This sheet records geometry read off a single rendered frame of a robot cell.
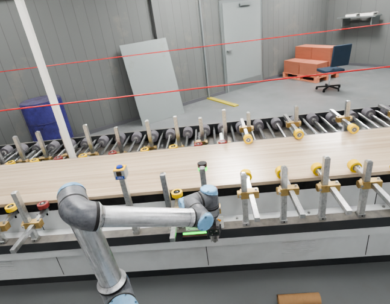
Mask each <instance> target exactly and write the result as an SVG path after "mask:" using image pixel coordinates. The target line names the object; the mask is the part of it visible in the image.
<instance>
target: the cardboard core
mask: <svg viewBox="0 0 390 304"><path fill-rule="evenodd" d="M277 301H278V304H321V296H320V294H319V292H317V293H296V294H278V295H277Z"/></svg>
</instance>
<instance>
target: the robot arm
mask: <svg viewBox="0 0 390 304"><path fill-rule="evenodd" d="M57 201H58V213H59V215H60V217H61V219H62V220H63V221H64V222H65V223H67V224H68V225H70V227H71V229H72V231H73V233H74V235H75V237H76V239H77V241H78V243H79V245H80V247H81V249H82V250H83V252H84V254H85V256H86V258H87V260H88V262H89V264H90V266H91V268H92V270H93V272H94V274H95V276H96V278H97V280H98V283H97V290H98V292H99V294H100V296H101V297H102V300H103V302H104V304H138V302H137V300H136V297H135V295H134V292H133V289H132V287H131V283H130V280H129V278H128V276H127V274H126V272H125V271H124V270H123V269H121V268H119V267H118V265H117V263H116V260H115V258H114V256H113V253H112V251H111V249H110V247H109V244H108V242H107V240H106V238H105V236H104V233H103V231H102V229H101V228H102V227H197V228H198V230H200V231H206V232H207V236H208V234H209V237H210V239H211V242H218V239H219V236H220V233H221V230H222V227H221V224H220V222H219V221H218V220H217V219H216V218H217V217H218V215H219V209H220V207H219V200H218V190H217V188H216V187H215V186H213V185H203V186H202V187H201V188H200V191H198V192H195V193H193V194H190V195H187V196H185V197H182V198H179V199H178V206H179V208H173V207H136V206H103V205H102V204H101V203H100V202H99V201H90V200H89V198H88V196H87V193H86V189H85V187H84V186H83V185H82V184H80V183H77V182H69V183H66V184H64V185H63V186H61V187H60V189H59V190H58V192H57ZM214 236H215V238H214Z"/></svg>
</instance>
